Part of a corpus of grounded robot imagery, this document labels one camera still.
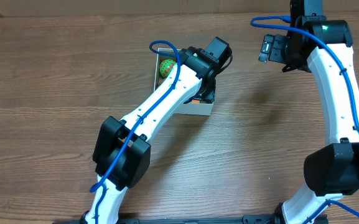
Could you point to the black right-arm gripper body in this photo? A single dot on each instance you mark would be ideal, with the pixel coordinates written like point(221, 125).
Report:
point(291, 68)

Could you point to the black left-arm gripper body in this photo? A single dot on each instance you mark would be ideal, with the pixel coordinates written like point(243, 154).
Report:
point(206, 92)

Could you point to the green patterned egg toy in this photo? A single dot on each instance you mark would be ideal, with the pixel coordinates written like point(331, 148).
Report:
point(165, 67)

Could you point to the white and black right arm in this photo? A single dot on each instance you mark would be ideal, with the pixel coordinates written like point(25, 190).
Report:
point(325, 49)

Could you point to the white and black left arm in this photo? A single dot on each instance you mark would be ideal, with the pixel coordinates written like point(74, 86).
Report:
point(123, 149)

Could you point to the white open cardboard box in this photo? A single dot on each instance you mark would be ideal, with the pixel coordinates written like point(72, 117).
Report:
point(198, 109)

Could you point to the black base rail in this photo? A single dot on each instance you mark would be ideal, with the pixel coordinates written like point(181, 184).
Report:
point(246, 219)

